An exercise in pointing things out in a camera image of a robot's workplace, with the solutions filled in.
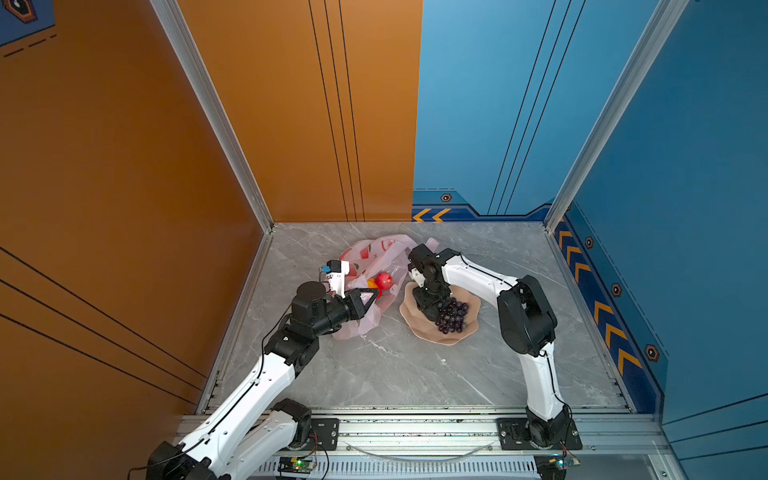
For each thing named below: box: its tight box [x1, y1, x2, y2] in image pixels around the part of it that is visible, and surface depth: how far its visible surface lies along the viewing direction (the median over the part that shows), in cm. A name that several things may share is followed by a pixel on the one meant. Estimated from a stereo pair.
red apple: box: [375, 272, 393, 291], surface depth 98 cm
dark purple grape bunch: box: [435, 297, 469, 335], surface depth 91 cm
